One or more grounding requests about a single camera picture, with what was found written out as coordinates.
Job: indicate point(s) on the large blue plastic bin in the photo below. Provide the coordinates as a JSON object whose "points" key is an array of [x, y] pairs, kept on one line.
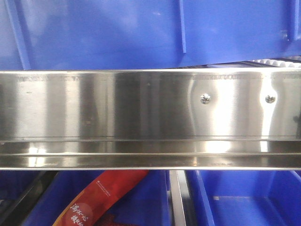
{"points": [[144, 34]]}

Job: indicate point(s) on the lower left blue bin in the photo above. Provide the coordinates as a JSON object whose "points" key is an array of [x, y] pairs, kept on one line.
{"points": [[145, 205]]}

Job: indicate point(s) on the lower right blue bin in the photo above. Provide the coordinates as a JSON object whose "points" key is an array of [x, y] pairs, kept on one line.
{"points": [[245, 197]]}

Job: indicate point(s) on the red snack package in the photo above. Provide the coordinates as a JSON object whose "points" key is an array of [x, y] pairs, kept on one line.
{"points": [[102, 193]]}

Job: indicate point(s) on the white roller track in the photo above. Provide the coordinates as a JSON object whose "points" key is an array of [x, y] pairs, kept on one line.
{"points": [[285, 62]]}

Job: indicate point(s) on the stainless steel shelf rail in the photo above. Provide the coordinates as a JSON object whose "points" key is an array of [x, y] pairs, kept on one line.
{"points": [[151, 119]]}

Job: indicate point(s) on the left rail screw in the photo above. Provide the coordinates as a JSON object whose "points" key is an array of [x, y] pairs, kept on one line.
{"points": [[205, 99]]}

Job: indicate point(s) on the rail screw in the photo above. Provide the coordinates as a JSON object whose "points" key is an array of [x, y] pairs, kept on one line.
{"points": [[270, 99], [205, 99]]}

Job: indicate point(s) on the steel divider post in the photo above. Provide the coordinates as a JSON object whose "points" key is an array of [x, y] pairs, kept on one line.
{"points": [[177, 182]]}

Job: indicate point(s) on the right rail screw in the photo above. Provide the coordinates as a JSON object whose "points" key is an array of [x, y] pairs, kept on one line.
{"points": [[270, 99]]}

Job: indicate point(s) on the black frame bar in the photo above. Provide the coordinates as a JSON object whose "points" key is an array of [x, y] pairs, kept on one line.
{"points": [[14, 212]]}

